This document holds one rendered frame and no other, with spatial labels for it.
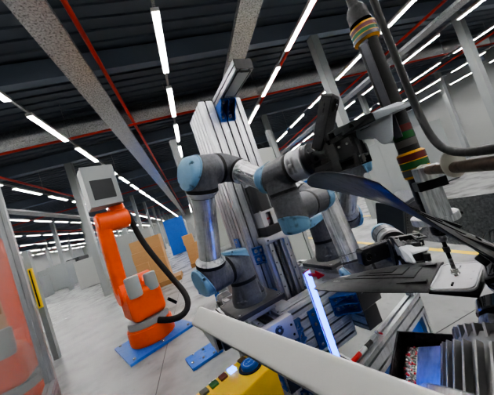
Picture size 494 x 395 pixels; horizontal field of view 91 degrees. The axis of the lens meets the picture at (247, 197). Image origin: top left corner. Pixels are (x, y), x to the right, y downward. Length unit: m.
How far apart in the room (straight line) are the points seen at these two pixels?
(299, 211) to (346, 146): 0.19
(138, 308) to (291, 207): 3.66
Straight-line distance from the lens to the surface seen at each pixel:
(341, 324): 1.35
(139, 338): 4.22
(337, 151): 0.52
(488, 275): 0.52
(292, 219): 0.59
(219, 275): 0.96
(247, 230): 1.25
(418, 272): 0.59
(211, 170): 0.84
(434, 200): 0.49
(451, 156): 0.39
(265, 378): 0.64
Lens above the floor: 1.41
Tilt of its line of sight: 3 degrees up
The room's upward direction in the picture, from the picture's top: 19 degrees counter-clockwise
